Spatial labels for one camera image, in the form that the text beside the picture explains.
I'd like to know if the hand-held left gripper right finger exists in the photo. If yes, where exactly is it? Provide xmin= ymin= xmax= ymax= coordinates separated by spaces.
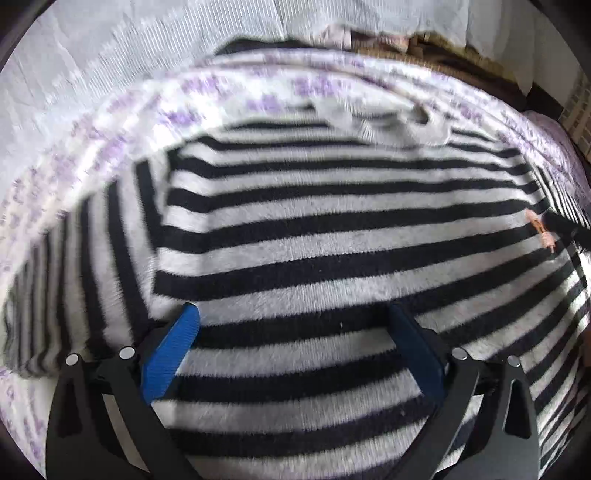
xmin=388 ymin=302 xmax=541 ymax=480

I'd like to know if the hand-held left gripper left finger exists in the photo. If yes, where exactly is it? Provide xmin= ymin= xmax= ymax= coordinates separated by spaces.
xmin=46 ymin=302 xmax=201 ymax=480

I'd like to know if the black and white striped sweater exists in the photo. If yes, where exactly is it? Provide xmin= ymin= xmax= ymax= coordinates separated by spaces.
xmin=0 ymin=108 xmax=591 ymax=480

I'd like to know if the purple floral bedsheet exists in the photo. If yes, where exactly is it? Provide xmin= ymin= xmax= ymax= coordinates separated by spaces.
xmin=0 ymin=46 xmax=591 ymax=462

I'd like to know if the woven wooden headboard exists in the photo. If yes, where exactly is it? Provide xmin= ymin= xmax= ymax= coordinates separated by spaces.
xmin=355 ymin=32 xmax=532 ymax=97

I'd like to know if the white lace cover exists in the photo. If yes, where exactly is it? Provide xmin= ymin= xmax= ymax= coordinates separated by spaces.
xmin=0 ymin=0 xmax=555 ymax=185

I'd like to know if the pink cloth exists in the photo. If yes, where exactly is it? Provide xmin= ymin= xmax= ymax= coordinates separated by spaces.
xmin=314 ymin=23 xmax=411 ymax=54

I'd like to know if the black cloth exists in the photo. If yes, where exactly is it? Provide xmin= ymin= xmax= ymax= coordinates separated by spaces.
xmin=217 ymin=37 xmax=315 ymax=57

